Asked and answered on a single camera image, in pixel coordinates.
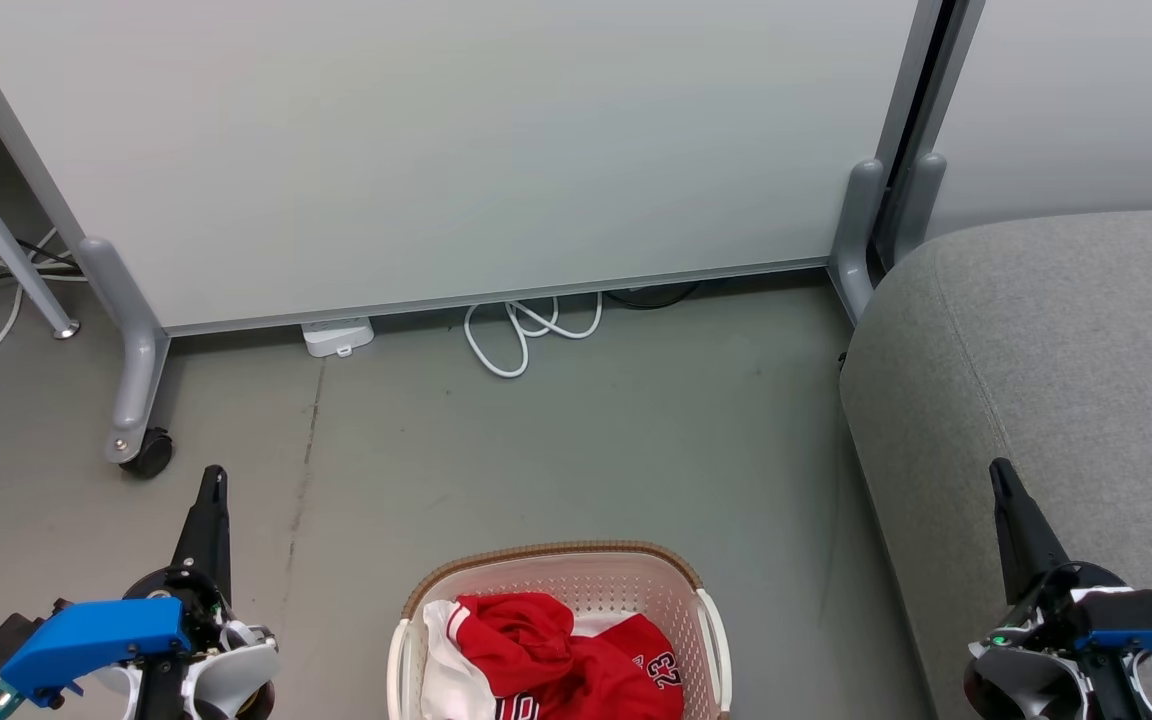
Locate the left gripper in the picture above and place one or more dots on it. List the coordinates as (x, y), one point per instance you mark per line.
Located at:
(226, 680)

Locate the blue left camera mount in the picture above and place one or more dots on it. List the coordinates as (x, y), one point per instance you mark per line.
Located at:
(86, 640)

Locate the grey partition foot with caster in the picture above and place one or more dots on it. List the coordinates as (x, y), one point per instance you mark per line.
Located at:
(139, 350)

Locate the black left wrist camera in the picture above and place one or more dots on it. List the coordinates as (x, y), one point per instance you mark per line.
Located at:
(8, 642)

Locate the white laundry basket brown rim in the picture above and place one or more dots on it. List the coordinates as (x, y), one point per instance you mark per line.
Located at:
(586, 575)

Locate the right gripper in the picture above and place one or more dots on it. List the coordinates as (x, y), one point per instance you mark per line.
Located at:
(1031, 680)

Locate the grey fabric sofa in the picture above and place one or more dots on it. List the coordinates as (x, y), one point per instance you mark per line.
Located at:
(1056, 380)

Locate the narrow white partition panel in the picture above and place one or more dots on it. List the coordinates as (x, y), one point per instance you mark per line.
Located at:
(1076, 110)

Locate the red jersey black white lettering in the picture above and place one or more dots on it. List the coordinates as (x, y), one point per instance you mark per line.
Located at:
(626, 670)

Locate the large white partition panel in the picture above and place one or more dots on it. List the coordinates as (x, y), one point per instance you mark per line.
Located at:
(436, 150)

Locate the white garment red stripes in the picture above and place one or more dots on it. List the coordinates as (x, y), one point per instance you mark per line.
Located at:
(451, 675)

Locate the white power strip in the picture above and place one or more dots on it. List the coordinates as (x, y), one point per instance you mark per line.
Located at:
(337, 335)

